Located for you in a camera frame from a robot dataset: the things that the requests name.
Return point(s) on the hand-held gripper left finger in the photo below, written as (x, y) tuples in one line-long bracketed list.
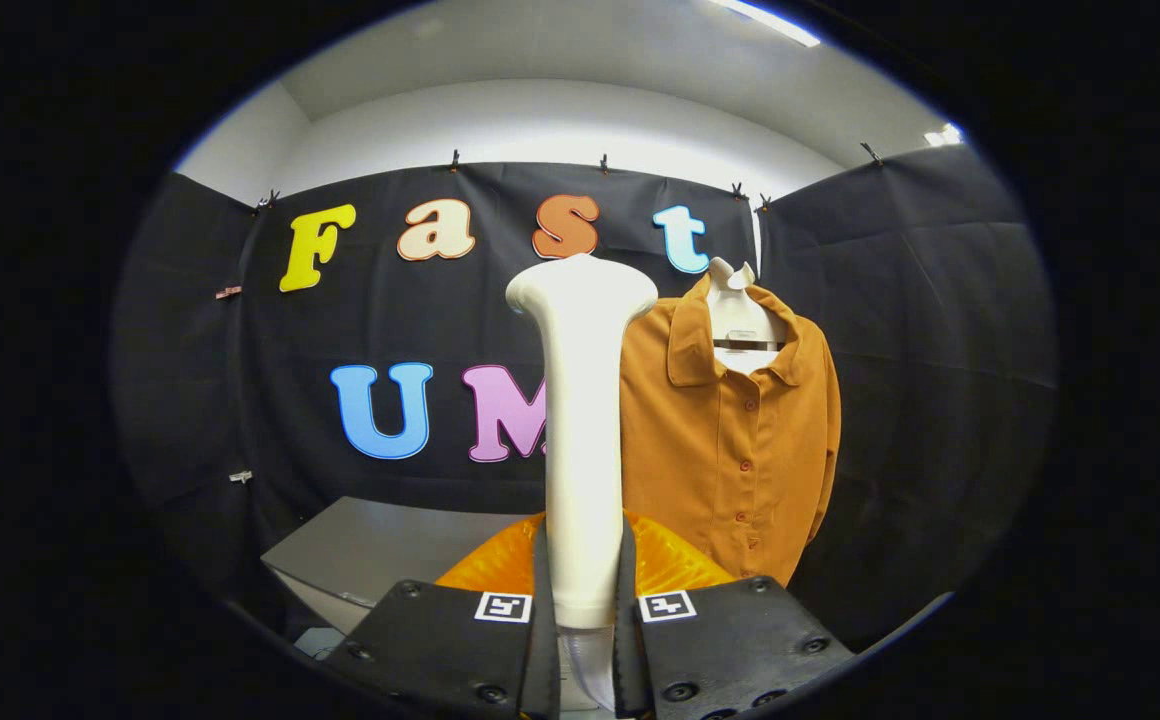
[(540, 660)]

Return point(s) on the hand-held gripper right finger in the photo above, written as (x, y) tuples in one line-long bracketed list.
[(630, 660)]

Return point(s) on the white garment steamer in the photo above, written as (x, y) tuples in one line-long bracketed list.
[(585, 450)]

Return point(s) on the orange button shirt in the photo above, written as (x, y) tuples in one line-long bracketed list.
[(720, 450)]

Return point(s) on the white clothes hanger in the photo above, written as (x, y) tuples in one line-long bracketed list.
[(735, 315)]

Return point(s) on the grey cabinet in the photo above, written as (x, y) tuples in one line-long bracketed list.
[(390, 545)]

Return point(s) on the black backdrop cloth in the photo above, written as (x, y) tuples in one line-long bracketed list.
[(940, 400)]

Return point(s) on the row of black clips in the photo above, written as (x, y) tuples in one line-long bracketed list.
[(603, 164)]

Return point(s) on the small ceiling light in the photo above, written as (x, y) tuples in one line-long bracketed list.
[(945, 134)]

